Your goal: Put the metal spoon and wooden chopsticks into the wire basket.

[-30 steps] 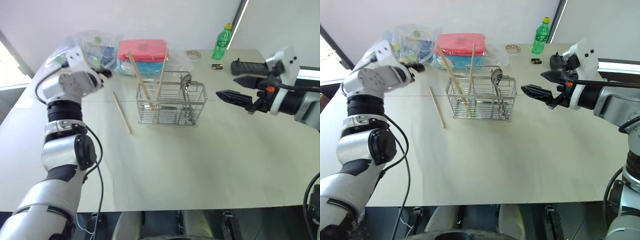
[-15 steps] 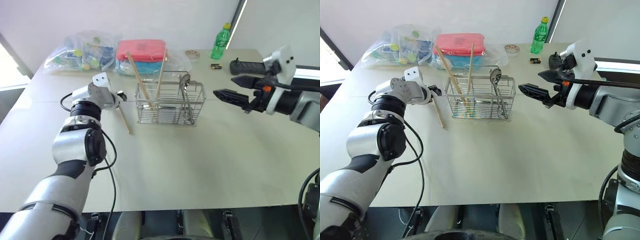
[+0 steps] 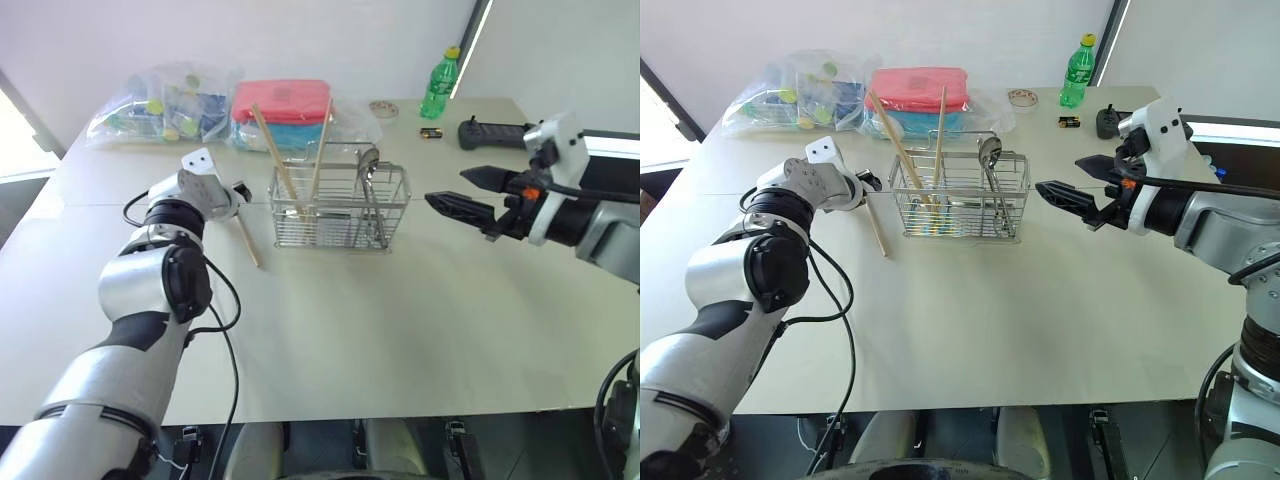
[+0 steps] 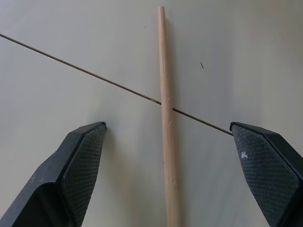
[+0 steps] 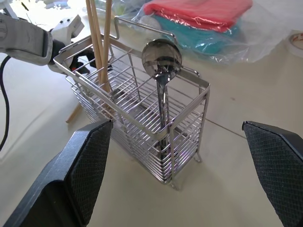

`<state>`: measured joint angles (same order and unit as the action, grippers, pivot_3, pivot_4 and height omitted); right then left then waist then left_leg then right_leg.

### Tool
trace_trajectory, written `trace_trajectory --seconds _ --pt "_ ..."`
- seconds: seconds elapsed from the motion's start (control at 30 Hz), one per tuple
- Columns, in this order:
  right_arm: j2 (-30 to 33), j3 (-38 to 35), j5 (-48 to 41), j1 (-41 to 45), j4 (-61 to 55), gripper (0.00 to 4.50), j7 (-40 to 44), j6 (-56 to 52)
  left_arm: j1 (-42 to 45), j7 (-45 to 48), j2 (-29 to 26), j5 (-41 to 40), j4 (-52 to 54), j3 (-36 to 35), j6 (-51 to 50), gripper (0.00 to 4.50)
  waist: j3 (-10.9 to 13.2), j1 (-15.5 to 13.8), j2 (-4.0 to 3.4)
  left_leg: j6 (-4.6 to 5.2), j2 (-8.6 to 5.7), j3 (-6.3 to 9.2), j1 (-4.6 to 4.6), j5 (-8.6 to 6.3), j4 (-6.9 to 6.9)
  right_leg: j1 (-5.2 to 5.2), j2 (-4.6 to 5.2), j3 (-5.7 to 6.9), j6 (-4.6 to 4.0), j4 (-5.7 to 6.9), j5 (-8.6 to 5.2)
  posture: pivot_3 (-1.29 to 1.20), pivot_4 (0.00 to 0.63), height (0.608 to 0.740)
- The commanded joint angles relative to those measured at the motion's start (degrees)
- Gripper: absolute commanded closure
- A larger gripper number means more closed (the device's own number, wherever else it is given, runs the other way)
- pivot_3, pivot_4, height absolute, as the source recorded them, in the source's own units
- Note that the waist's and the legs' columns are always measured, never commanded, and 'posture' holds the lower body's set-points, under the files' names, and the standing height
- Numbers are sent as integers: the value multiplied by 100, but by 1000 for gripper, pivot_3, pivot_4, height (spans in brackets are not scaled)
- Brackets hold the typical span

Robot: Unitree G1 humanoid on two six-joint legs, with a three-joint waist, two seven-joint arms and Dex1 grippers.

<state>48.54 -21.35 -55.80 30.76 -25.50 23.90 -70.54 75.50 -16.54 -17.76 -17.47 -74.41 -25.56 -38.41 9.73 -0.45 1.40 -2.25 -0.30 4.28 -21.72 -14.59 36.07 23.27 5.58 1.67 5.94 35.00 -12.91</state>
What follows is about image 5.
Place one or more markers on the wooden chopstick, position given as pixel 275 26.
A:
pixel 107 35
pixel 97 35
pixel 92 35
pixel 72 116

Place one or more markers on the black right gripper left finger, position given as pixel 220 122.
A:
pixel 71 170

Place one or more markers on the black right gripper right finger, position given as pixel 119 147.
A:
pixel 279 170

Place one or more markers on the red folded cloth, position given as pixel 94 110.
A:
pixel 201 11

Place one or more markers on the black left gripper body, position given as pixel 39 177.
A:
pixel 82 67

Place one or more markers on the clear plastic bag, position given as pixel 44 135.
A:
pixel 255 35

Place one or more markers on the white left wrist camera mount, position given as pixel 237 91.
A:
pixel 68 28

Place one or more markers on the white tape roll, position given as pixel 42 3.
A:
pixel 297 43

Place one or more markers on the teal folded cloth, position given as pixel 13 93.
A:
pixel 208 39

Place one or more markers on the metal spoon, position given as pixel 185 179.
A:
pixel 161 56

